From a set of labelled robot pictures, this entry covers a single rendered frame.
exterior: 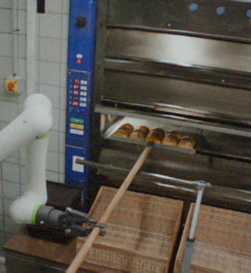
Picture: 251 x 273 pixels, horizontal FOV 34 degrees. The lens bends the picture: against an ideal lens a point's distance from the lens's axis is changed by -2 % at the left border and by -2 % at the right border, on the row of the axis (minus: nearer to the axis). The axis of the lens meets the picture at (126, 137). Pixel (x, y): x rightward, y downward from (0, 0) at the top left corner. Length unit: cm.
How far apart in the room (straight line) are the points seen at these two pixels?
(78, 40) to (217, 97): 89
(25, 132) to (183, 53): 118
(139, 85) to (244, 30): 69
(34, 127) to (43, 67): 120
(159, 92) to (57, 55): 68
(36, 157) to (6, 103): 117
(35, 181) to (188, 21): 124
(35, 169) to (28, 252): 91
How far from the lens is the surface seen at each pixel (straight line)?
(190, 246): 221
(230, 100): 250
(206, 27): 245
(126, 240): 277
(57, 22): 267
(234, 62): 244
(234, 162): 262
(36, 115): 160
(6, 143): 164
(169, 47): 248
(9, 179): 318
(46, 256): 263
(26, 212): 183
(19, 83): 280
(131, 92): 257
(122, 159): 275
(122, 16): 254
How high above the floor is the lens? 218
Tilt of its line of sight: 21 degrees down
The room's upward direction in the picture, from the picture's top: 4 degrees clockwise
